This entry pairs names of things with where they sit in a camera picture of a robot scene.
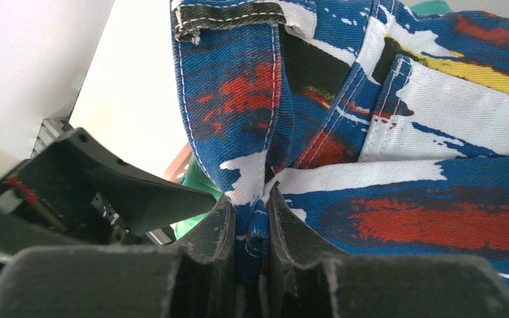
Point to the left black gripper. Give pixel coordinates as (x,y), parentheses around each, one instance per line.
(77,192)

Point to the teal shirt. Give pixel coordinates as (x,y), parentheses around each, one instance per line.
(431,8)

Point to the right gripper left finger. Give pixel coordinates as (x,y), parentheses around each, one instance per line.
(192,277)

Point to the pink perforated plastic basket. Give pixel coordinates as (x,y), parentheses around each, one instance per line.
(178,168)

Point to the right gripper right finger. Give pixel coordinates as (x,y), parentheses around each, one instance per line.
(309,277)

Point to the blue white striped garment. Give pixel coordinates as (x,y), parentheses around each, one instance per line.
(386,131)

